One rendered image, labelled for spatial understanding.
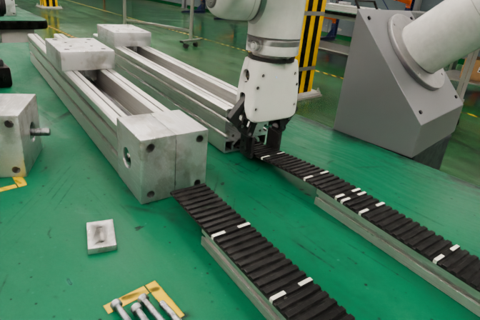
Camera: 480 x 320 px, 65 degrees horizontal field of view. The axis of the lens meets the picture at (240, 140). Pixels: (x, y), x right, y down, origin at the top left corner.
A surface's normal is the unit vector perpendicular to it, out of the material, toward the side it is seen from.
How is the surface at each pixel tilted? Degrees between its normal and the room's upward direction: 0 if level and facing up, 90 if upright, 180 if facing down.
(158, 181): 90
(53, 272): 0
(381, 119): 90
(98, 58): 90
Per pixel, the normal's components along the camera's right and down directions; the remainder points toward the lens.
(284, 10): 0.22, 0.44
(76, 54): 0.57, 0.37
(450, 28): -0.66, 0.29
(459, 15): -0.75, 0.11
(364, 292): 0.09, -0.92
